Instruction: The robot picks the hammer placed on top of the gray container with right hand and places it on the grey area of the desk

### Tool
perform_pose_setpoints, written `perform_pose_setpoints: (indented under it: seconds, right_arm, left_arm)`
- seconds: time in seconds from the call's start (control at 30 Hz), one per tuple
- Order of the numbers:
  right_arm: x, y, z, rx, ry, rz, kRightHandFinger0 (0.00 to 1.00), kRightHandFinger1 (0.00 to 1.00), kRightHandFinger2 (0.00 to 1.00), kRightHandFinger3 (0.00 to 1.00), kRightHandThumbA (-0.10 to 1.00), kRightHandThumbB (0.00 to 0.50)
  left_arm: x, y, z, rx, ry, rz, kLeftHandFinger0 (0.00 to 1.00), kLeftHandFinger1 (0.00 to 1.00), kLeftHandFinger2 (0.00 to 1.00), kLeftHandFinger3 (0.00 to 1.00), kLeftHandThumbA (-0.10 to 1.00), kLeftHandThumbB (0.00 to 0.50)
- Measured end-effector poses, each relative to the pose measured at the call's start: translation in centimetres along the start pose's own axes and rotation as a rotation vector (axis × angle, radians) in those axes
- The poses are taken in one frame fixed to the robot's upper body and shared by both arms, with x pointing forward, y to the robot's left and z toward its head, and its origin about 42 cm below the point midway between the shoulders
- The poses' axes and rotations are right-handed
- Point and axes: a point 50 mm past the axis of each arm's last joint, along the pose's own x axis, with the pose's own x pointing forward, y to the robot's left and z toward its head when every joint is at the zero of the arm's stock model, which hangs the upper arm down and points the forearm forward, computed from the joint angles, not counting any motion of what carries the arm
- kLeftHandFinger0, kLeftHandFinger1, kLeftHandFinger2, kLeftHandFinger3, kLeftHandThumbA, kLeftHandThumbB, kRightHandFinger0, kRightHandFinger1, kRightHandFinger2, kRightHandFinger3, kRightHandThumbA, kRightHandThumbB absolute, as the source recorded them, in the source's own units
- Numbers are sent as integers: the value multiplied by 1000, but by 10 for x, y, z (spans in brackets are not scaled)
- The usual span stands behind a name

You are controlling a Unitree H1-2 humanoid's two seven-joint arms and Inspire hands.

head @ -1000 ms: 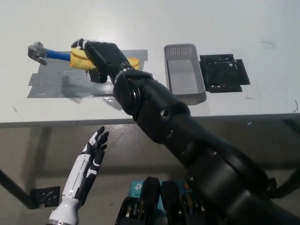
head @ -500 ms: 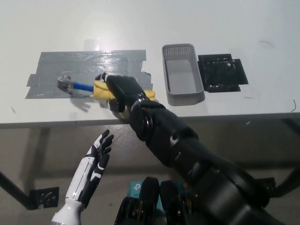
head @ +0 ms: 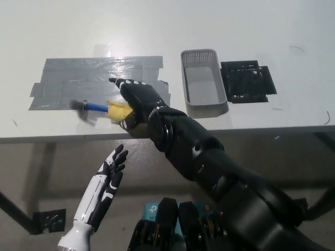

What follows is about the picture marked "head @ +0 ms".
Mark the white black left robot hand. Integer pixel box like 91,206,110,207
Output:
73,144,129,231

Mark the hammer with yellow cloth wrap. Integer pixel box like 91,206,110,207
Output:
69,98,150,139

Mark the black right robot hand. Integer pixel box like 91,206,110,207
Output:
108,77,169,131

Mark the black tape patch on table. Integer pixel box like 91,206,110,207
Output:
220,60,277,104

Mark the gray duct tape patch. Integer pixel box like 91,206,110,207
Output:
28,55,171,111

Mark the gray perforated plastic container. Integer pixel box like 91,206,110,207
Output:
180,48,229,119

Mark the black metal table leg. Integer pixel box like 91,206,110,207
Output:
0,190,40,235
305,179,335,223

